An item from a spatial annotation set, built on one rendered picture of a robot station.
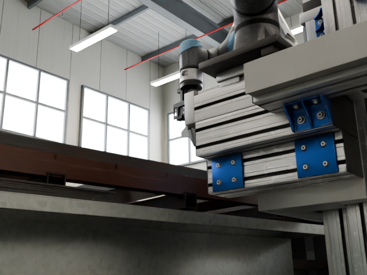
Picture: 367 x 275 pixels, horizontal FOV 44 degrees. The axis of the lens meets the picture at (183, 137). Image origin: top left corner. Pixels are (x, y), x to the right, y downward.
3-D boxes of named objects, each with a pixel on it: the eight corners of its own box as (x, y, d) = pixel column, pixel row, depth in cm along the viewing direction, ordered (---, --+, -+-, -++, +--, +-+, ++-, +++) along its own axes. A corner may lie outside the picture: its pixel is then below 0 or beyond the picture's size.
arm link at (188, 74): (207, 72, 149) (188, 65, 144) (207, 85, 148) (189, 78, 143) (191, 79, 155) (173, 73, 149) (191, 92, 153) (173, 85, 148)
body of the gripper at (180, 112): (190, 126, 151) (189, 92, 154) (208, 119, 145) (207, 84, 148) (172, 121, 146) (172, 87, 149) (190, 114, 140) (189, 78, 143)
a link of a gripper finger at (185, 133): (185, 149, 144) (185, 122, 147) (198, 145, 140) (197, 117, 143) (178, 148, 142) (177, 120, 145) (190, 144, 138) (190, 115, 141)
